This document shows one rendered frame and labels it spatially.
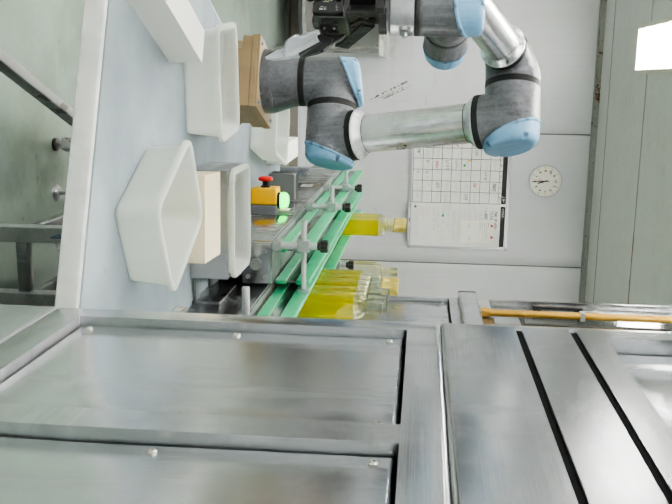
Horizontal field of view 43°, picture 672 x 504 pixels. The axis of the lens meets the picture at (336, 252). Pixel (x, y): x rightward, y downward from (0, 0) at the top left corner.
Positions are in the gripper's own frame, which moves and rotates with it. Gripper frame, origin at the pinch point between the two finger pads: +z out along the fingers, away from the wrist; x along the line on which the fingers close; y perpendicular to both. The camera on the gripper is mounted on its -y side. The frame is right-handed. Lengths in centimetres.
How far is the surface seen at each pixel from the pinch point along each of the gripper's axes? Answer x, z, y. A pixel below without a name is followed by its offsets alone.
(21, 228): 23, 71, -67
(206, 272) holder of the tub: 37, 16, -38
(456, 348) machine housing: 56, -31, 35
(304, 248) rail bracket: 28, -1, -55
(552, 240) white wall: -101, -146, -649
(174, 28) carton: 3.0, 15.0, 1.9
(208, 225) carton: 31.3, 12.3, -20.2
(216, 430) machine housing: 66, -10, 59
